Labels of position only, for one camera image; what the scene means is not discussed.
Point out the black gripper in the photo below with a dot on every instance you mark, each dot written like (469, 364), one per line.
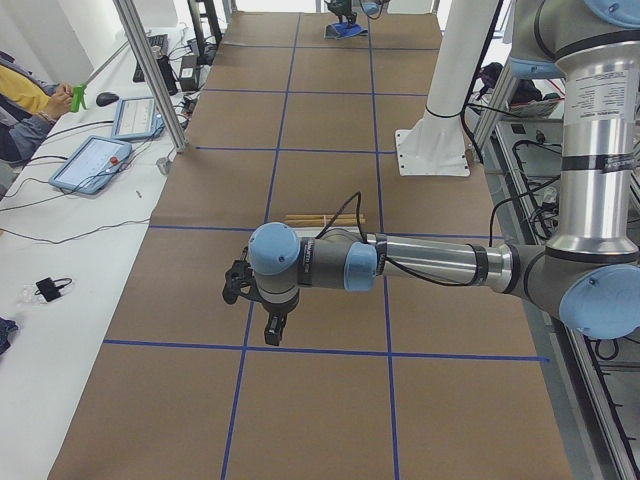
(346, 9)
(276, 310)

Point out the blue grey towel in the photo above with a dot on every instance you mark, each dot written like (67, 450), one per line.
(344, 30)

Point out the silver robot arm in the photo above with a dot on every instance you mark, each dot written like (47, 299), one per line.
(372, 9)
(586, 275)

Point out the black binder clip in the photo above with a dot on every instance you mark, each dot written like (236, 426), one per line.
(51, 289)

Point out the upper blue teach pendant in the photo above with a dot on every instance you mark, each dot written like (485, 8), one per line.
(136, 119)

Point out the blue teach pendant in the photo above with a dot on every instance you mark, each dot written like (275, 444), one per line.
(92, 166)
(136, 119)

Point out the lower blue teach pendant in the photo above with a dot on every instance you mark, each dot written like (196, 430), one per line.
(92, 166)

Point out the black computer mouse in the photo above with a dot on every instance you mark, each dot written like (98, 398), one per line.
(106, 98)

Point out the seated person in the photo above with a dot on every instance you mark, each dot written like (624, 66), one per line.
(30, 108)

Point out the white pedestal column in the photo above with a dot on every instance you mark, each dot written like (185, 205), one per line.
(435, 145)

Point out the aluminium frame post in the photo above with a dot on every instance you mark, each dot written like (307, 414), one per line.
(136, 35)

